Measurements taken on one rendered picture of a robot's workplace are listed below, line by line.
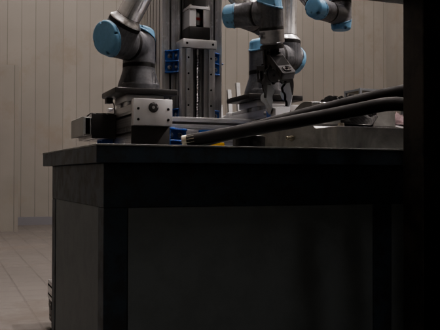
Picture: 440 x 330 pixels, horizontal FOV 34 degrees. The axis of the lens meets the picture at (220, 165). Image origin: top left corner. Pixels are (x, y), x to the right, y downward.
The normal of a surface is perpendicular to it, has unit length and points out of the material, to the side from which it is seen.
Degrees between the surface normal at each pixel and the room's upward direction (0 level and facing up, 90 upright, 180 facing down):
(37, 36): 90
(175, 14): 90
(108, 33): 96
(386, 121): 83
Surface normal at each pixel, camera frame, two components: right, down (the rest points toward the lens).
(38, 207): 0.36, -0.01
